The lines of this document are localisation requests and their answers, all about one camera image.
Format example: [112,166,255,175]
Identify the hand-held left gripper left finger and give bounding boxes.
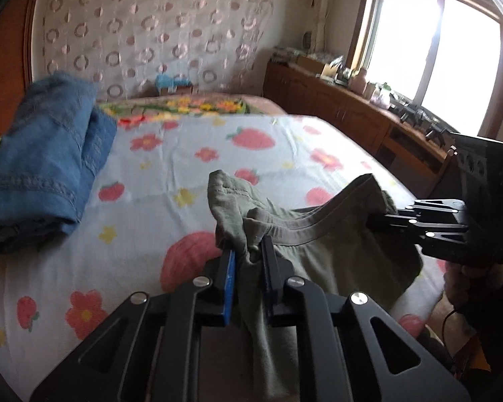
[29,248,238,402]

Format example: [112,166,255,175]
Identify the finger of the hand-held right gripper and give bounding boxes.
[367,213,470,247]
[396,199,466,217]

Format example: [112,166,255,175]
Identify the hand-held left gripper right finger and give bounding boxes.
[260,235,472,402]

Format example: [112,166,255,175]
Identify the green pants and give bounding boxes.
[207,170,423,402]

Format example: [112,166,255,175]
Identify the person's right hand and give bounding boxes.
[443,260,503,302]

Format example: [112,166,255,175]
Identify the black items on cabinet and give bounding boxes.
[388,94,450,148]

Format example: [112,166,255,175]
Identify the white strawberry print bedsheet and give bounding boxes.
[0,111,449,390]

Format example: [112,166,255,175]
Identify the wooden cabinet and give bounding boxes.
[263,59,458,197]

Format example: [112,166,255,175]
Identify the person's black clothing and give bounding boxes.
[440,297,503,402]

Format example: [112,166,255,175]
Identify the window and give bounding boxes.
[348,0,503,139]

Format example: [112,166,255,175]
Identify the cardboard box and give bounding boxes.
[297,55,341,78]

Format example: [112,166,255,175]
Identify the floral pillow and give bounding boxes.
[96,94,288,120]

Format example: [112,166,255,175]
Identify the blue toy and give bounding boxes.
[155,73,195,96]

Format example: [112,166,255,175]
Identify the white curtain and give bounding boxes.
[308,0,380,56]

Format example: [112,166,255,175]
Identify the folded blue jeans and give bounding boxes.
[0,71,118,254]

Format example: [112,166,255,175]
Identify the wooden headboard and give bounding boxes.
[0,0,47,145]

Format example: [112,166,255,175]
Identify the black cable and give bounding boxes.
[441,309,462,346]

